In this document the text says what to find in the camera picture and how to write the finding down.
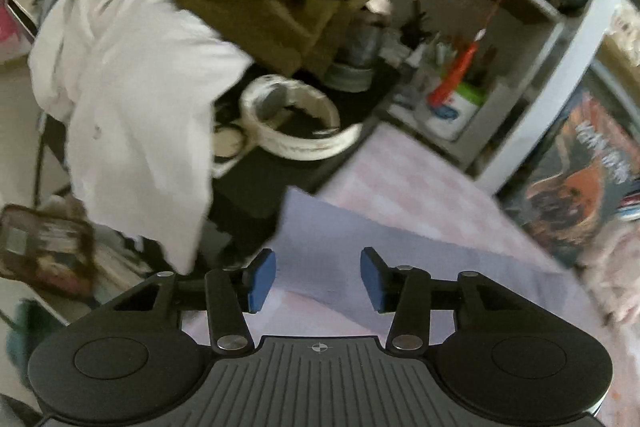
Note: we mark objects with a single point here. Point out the brown pencil case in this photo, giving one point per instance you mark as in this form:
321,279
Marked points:
45,249

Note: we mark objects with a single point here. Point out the white garment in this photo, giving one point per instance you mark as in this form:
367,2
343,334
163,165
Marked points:
130,107

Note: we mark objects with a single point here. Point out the grey metal pot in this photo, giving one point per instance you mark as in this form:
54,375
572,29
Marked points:
357,52

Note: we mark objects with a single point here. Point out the white plastic container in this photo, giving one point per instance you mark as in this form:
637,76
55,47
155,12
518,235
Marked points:
452,109

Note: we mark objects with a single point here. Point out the black table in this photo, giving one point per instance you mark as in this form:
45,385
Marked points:
280,177

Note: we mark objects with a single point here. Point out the pink checkered blanket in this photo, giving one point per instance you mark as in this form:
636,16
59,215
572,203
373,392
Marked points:
430,187

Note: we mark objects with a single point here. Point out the printed book cover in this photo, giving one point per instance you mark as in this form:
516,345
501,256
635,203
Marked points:
580,177

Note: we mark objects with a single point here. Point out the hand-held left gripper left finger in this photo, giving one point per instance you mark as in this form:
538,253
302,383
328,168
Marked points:
262,277

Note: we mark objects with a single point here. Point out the white tape roll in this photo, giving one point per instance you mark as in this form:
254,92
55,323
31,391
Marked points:
292,117

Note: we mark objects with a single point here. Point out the red orange tool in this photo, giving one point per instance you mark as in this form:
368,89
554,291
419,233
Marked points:
452,74

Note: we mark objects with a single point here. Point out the white shelf unit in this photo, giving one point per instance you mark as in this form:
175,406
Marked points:
540,32

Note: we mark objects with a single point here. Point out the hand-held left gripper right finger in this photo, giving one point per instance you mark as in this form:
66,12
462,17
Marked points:
372,279

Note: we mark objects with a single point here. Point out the lavender cloth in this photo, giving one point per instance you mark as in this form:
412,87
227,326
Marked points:
380,247

